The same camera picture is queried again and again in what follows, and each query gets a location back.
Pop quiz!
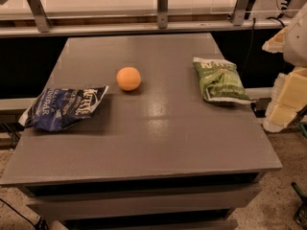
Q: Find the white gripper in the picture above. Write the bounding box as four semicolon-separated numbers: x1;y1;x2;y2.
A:
262;3;307;132

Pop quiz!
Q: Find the orange fruit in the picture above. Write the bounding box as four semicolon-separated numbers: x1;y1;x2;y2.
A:
116;67;141;91

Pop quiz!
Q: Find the green chip bag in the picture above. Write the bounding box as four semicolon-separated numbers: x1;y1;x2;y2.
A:
193;57;251;104

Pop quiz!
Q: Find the grey table with drawers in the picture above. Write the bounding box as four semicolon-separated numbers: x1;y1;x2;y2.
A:
1;34;281;230

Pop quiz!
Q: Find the blue chip bag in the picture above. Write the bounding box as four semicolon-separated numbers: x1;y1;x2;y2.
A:
19;86;108;132

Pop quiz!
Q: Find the black cable behind table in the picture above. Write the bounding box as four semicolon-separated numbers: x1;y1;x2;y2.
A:
240;16;287;79

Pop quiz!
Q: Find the metal rail with brackets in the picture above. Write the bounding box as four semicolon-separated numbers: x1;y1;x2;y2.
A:
0;0;291;37

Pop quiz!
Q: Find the black cable on floor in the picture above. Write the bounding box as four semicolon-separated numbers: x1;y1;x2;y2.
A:
0;197;50;230

